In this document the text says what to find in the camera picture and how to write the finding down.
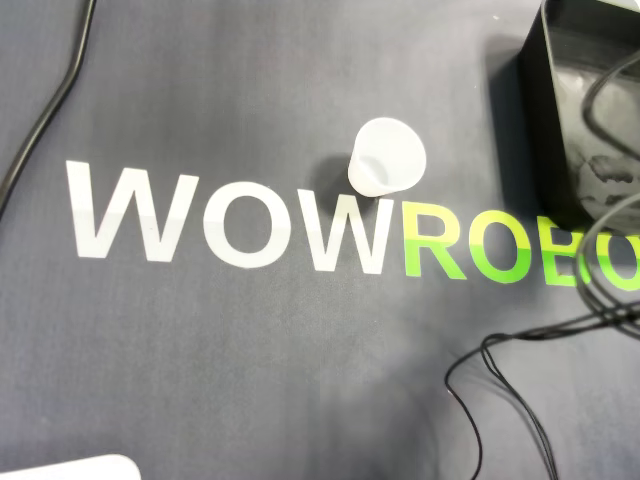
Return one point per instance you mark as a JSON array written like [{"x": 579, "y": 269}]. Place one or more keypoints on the white flat object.
[{"x": 100, "y": 470}]

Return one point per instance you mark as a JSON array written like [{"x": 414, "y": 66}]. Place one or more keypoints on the translucent white plastic cup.
[{"x": 385, "y": 155}]

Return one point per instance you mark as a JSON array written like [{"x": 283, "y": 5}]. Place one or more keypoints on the dark grey printed mat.
[{"x": 200, "y": 350}]

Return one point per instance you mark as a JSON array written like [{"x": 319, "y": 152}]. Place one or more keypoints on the black plastic bin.
[{"x": 540, "y": 125}]

